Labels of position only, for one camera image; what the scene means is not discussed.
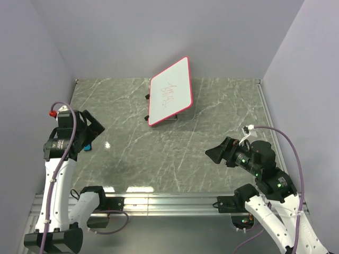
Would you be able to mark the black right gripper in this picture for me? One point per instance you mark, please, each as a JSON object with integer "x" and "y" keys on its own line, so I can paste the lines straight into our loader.
{"x": 225, "y": 150}

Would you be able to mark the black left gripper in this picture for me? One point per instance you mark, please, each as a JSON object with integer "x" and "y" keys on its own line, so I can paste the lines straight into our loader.
{"x": 94, "y": 129}

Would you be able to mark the blue whiteboard eraser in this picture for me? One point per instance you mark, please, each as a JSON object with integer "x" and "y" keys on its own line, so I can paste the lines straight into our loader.
{"x": 88, "y": 147}

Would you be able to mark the pink framed whiteboard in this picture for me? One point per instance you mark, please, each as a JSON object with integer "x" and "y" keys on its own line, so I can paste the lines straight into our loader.
{"x": 174, "y": 85}

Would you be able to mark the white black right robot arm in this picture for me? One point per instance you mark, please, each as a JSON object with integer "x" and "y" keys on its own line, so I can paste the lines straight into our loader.
{"x": 273, "y": 200}

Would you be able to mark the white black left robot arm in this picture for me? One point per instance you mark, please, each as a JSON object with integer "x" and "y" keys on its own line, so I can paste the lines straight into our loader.
{"x": 60, "y": 229}

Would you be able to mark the black whiteboard stand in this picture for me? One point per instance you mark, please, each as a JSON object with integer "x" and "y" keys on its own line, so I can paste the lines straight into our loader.
{"x": 158, "y": 112}

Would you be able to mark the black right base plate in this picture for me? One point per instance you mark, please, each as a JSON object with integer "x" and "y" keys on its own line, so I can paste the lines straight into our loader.
{"x": 228, "y": 204}

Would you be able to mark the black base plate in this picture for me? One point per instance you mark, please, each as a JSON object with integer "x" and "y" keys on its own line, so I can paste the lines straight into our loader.
{"x": 114, "y": 204}
{"x": 228, "y": 204}

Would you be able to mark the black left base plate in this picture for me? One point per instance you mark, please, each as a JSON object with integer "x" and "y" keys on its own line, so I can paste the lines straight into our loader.
{"x": 114, "y": 204}

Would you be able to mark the aluminium mounting rail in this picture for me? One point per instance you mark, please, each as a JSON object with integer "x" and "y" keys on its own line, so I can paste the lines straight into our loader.
{"x": 177, "y": 204}

